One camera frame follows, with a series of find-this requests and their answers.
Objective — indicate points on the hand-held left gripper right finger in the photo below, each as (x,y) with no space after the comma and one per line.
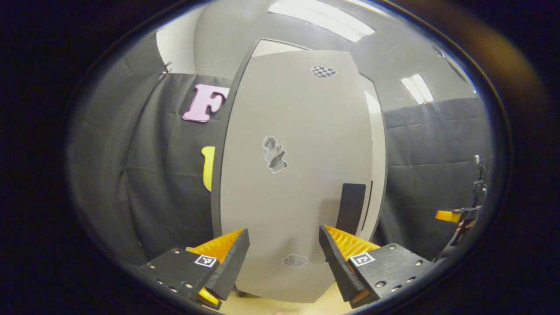
(334,262)

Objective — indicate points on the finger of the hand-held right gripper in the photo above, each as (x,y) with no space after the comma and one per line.
(447,215)

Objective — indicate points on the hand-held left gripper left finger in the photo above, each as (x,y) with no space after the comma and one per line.
(232,262)

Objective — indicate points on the grey shoe cabinet door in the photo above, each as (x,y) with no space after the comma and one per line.
(377,153)
(297,197)

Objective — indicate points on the grey shoe cabinet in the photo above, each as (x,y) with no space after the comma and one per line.
(227,131)

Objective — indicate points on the large ceiling light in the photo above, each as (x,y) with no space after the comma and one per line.
(323,19)

